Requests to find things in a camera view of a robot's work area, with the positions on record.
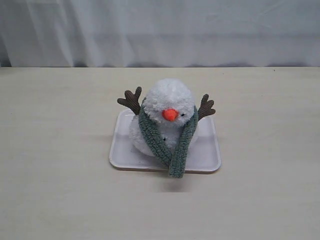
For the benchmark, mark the white plush snowman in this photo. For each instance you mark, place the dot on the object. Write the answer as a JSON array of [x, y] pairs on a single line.
[[161, 118]]

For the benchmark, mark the green fuzzy scarf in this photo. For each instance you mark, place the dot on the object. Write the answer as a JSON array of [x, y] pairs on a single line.
[[174, 160]]

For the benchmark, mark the white plastic tray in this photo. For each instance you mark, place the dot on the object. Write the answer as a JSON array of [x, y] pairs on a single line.
[[203, 157]]

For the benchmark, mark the white backdrop curtain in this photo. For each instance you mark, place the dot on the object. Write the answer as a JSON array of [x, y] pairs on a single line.
[[159, 33]]

